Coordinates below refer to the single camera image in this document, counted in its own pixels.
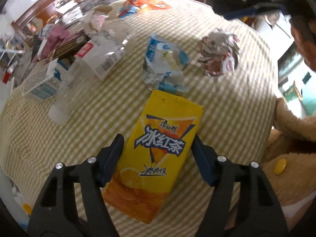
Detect brown fuzzy sleeve forearm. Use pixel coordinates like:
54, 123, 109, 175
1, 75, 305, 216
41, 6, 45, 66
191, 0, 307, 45
261, 98, 315, 206

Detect white pink snack bag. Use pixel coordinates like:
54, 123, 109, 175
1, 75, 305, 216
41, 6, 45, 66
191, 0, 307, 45
81, 4, 113, 34

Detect orange snack bag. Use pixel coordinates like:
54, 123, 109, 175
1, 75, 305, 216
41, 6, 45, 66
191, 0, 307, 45
123, 0, 171, 12

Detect dark brown gold box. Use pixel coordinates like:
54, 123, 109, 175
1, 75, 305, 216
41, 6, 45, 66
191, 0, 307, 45
50, 34, 90, 60

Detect blue white snack bag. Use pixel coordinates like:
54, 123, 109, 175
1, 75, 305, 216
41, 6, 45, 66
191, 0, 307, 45
142, 33, 190, 94

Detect pink foil wrapper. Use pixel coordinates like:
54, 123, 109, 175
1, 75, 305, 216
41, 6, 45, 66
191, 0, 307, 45
33, 24, 76, 61

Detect clear plastic bottle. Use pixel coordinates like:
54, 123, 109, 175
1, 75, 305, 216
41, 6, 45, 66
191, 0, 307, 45
48, 60, 80, 125

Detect grey red wrapper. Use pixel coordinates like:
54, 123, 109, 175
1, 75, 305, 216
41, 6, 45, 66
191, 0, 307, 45
197, 28, 239, 77

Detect wooden bench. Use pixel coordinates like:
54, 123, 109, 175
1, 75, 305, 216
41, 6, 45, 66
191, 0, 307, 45
11, 0, 81, 46

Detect white blue small box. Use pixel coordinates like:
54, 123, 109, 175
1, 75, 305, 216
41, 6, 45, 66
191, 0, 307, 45
23, 58, 69, 103

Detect yellow iced tea carton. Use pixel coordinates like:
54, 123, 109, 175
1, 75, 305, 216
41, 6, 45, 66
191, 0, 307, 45
103, 90, 203, 224

